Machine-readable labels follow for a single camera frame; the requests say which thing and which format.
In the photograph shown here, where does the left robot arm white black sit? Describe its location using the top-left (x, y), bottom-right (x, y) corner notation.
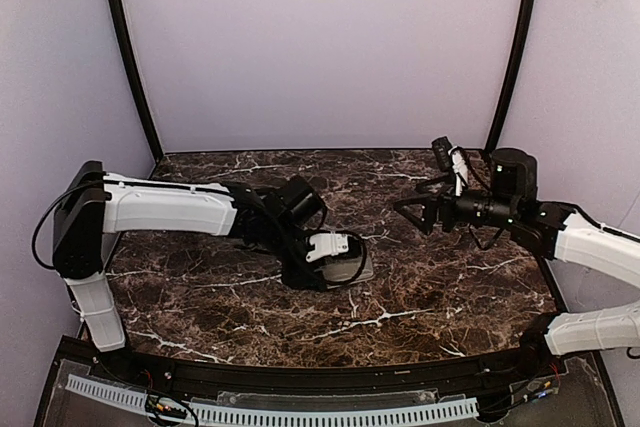
top-left (46, 160), bottom-right (327, 352)

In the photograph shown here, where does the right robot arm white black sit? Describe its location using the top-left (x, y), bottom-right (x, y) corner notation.
top-left (394, 139), bottom-right (639, 358)

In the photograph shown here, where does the black front rail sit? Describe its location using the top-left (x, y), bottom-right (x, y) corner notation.
top-left (88, 349), bottom-right (554, 398)

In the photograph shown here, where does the white remote control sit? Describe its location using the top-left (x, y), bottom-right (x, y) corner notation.
top-left (320, 257), bottom-right (374, 289)

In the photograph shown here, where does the black left frame post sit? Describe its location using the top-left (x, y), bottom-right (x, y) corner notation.
top-left (107, 0), bottom-right (164, 164)

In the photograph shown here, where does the white slotted cable duct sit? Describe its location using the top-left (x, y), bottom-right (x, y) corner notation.
top-left (64, 374), bottom-right (479, 426)

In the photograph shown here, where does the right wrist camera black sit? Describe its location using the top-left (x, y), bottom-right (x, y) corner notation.
top-left (432, 136), bottom-right (469, 187)

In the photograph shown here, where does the black right frame post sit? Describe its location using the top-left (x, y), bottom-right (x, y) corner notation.
top-left (484, 0), bottom-right (535, 155)

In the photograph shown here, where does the black frame post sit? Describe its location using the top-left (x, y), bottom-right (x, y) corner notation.
top-left (107, 0), bottom-right (164, 164)
top-left (484, 0), bottom-right (535, 155)

